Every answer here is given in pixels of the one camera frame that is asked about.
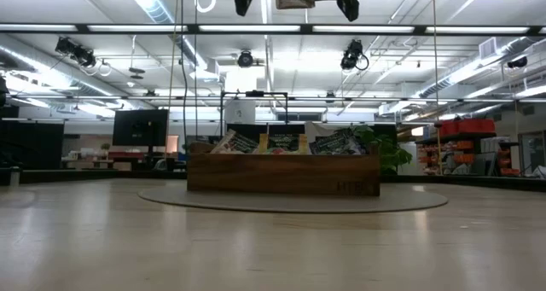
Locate green potted plant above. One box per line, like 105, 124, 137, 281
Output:
340, 125, 414, 176

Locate black overhead camera with cable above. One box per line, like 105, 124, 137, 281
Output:
340, 38, 370, 73

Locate black overhead frame beam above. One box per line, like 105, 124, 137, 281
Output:
0, 23, 546, 38

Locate wide black wall panel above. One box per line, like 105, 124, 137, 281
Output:
0, 119, 65, 172

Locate metal storage shelf rack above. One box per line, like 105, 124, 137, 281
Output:
415, 131, 522, 178

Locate black display screen on stand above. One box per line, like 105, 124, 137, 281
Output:
112, 108, 170, 148

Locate wooden tea organizer box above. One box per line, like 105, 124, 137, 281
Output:
186, 141, 381, 197

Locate large red storage bin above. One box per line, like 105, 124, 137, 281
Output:
458, 118, 497, 134

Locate black partition panel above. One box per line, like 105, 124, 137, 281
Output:
225, 123, 306, 143

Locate dark blue tea bag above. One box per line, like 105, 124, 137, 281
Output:
309, 131, 363, 155

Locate black ceiling speaker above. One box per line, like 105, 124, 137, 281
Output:
506, 55, 529, 69

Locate black metal stand frame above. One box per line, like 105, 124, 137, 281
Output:
219, 90, 290, 125

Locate orange mango tea bag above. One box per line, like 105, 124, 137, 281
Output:
258, 133, 309, 155

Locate wooden workbench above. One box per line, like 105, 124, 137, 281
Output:
61, 148, 148, 172

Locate round black overhead camera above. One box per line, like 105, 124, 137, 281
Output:
236, 49, 255, 69

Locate round grey mat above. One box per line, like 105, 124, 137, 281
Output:
136, 184, 450, 214

